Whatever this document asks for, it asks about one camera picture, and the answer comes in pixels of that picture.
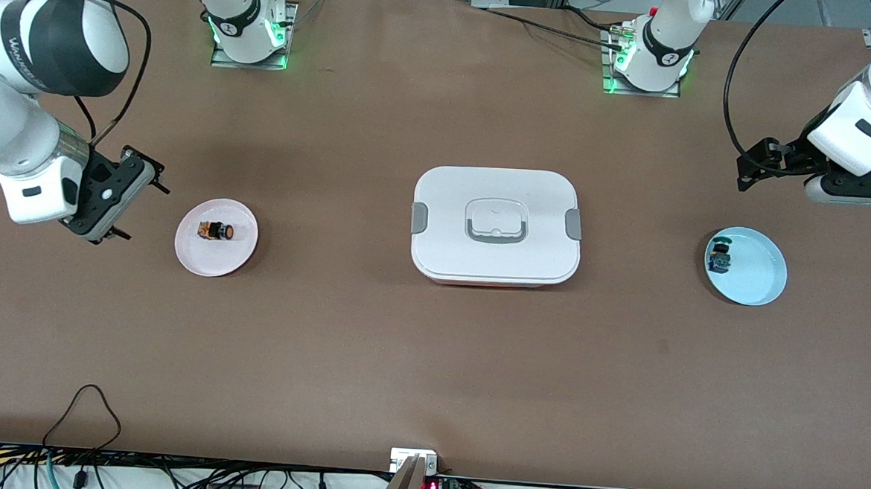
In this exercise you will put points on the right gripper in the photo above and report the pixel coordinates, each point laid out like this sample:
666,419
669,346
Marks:
99,172

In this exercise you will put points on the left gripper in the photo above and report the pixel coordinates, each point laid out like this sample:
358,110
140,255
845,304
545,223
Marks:
796,157

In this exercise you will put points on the orange push button switch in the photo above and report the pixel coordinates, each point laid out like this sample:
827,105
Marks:
215,230

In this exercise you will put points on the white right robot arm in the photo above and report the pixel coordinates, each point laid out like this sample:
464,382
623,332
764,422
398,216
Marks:
44,38

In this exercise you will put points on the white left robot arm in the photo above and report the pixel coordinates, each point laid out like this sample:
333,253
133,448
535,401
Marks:
666,40

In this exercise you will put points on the pink round plate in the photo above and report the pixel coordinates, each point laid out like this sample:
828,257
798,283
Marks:
215,259

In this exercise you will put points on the light blue round plate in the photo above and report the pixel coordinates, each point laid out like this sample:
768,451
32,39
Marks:
758,280

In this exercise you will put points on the white lidded storage box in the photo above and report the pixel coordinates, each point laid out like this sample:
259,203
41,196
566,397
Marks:
494,259

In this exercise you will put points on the small white electronics box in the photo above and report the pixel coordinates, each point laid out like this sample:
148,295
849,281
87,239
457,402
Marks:
403,457

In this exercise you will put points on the red digit display board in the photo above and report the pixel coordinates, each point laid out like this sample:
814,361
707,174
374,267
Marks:
434,488

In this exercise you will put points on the green blue push button switch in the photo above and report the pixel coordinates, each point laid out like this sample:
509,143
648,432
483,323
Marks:
720,256

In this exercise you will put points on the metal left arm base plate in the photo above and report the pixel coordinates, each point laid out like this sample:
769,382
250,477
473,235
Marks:
622,90

